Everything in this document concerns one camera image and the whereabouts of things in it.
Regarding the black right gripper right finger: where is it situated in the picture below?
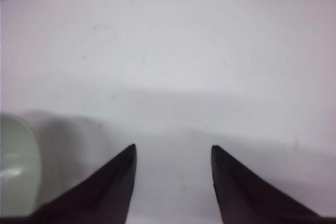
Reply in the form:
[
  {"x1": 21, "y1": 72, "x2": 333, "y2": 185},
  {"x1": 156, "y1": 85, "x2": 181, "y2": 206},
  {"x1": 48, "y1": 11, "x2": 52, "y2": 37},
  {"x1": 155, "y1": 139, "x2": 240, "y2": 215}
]
[{"x1": 211, "y1": 145, "x2": 323, "y2": 223}]

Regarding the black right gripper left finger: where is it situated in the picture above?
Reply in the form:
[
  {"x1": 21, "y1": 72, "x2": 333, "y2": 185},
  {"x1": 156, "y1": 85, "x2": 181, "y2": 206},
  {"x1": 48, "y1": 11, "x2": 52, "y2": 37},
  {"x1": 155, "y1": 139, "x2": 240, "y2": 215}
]
[{"x1": 28, "y1": 144, "x2": 137, "y2": 224}]

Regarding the green bowl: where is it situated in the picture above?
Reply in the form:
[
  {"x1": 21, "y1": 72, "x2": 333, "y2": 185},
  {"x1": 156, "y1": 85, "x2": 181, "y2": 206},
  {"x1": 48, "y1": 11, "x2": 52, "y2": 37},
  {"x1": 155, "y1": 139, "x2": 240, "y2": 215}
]
[{"x1": 1, "y1": 113, "x2": 41, "y2": 217}]

